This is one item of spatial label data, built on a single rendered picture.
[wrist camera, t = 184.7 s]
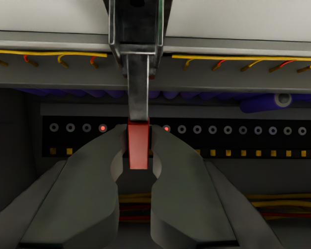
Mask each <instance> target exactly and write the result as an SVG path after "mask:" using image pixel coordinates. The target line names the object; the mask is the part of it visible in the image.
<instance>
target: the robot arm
mask: <svg viewBox="0 0 311 249"><path fill-rule="evenodd" d="M127 149H128V135H127V124H120V125H119V126H117V127H115V128H113V129H111V130H109V131H108V132H106V133H104V134H102V135H100V136H99V137H97V138H95V139H93V140H91V141H90V142H88V143H87V144H85V145H84V146H82V147H81V148H80V149H78V150H77V151H76V152H75V153H74V154H72V155H71V156H70V157H69V158H68V159H67V160H59V161H58V162H57V163H56V164H54V165H53V166H52V167H51V168H50V169H49V170H47V171H46V172H45V173H44V174H43V175H42V176H40V177H39V178H38V179H37V180H36V181H35V182H33V183H32V184H31V185H30V186H29V187H28V188H26V189H25V190H24V191H23V192H22V193H21V194H19V195H18V196H17V197H16V198H15V199H14V200H13V201H11V202H10V203H9V204H8V205H7V206H6V207H4V208H3V209H2V210H1V211H0V249H103V248H104V247H106V246H107V245H109V244H110V243H112V242H113V241H114V240H115V238H116V236H117V230H118V222H119V202H118V189H117V184H116V183H115V182H116V180H117V178H118V177H119V176H120V175H121V174H122V172H123V161H122V155H123V154H124V152H125V151H126V150H127ZM149 149H151V150H152V151H153V153H154V155H153V173H154V175H155V176H156V177H157V181H156V182H155V183H154V184H153V186H152V199H151V237H152V239H153V241H154V242H155V243H157V244H158V245H160V246H161V247H163V248H164V249H285V248H284V246H283V244H282V243H281V241H280V239H279V238H278V236H277V235H276V233H275V232H274V230H273V229H272V228H271V226H270V225H269V224H268V222H267V221H266V220H265V218H264V217H263V216H262V215H261V213H260V212H259V211H258V210H257V209H256V208H255V206H254V205H253V204H252V203H251V202H250V201H249V200H248V199H247V198H246V197H245V196H244V195H243V194H242V193H241V192H240V191H239V190H238V189H237V188H236V187H235V186H234V184H233V183H232V182H231V181H230V180H229V179H228V178H227V177H226V176H225V175H224V174H223V173H222V172H221V171H220V170H219V169H218V168H217V167H216V166H215V165H214V164H213V163H212V162H211V161H205V160H204V159H203V157H202V156H201V155H200V154H199V153H198V152H197V151H196V150H194V149H193V148H192V147H191V146H189V145H188V144H187V143H185V142H184V141H182V140H181V139H179V138H178V137H176V136H175V135H173V134H171V133H170V132H168V131H167V130H165V129H163V128H162V127H160V126H159V125H156V124H154V125H150V133H149Z"/></svg>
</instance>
